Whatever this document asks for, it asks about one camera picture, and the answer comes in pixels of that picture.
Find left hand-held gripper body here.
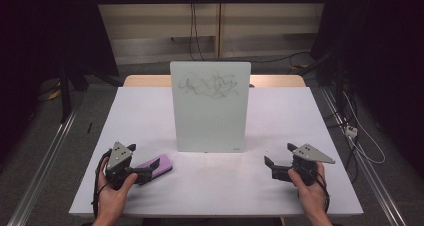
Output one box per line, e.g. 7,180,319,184
104,141,138,191

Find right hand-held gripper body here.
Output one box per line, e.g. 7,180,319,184
291,143,336,187

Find purple whiteboard eraser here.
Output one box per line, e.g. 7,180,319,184
134,153,174,180

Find white glass desktop whiteboard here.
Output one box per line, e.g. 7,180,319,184
169,61,252,154

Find person's right hand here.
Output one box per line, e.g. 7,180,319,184
287,162,330,219

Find person's left hand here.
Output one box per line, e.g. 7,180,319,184
95,157,139,221

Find white floor power strip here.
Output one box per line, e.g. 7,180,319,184
344,124,359,139

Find wooden table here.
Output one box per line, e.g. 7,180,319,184
122,74,307,89

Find black metal stand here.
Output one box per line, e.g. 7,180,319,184
58,61,90,123

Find black curtain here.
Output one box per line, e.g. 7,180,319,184
309,0,424,179
0,0,120,160

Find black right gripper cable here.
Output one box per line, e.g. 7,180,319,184
312,171,331,214

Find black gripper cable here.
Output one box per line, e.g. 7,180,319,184
312,171,331,214
91,148,113,218

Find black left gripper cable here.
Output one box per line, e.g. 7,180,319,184
91,148,113,218

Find metal floor rail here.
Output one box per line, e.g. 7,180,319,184
319,85,407,226
7,108,80,226

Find white floor cable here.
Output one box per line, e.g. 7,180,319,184
342,91,387,165

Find black floor cable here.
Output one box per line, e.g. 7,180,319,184
245,51,312,64

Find black hanging wall cables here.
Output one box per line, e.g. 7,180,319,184
188,2,206,62

